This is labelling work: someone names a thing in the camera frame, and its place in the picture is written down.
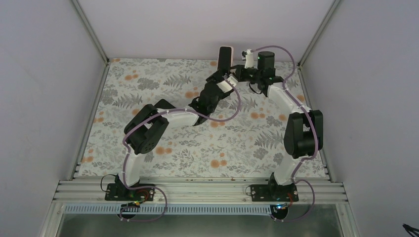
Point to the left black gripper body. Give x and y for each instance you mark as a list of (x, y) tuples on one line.
[(213, 79)]

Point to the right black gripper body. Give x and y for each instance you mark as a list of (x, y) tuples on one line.
[(245, 78)]

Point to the black smartphone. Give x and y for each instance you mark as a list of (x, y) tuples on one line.
[(225, 60)]

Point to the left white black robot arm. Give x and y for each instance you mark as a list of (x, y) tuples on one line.
[(144, 131)]

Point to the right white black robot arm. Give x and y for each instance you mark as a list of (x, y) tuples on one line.
[(304, 129)]

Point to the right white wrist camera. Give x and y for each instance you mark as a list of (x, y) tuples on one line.
[(247, 56)]

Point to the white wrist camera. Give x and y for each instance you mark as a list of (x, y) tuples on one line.
[(247, 56), (227, 84)]

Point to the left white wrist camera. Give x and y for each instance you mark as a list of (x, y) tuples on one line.
[(227, 84)]

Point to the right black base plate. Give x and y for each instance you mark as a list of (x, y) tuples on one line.
[(273, 193)]

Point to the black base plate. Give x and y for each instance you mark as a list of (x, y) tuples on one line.
[(273, 193), (116, 192)]

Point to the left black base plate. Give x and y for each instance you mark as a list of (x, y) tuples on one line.
[(116, 192)]

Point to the aluminium frame rail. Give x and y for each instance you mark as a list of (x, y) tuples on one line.
[(199, 191)]

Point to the slotted grey cable duct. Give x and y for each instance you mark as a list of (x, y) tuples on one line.
[(171, 209)]

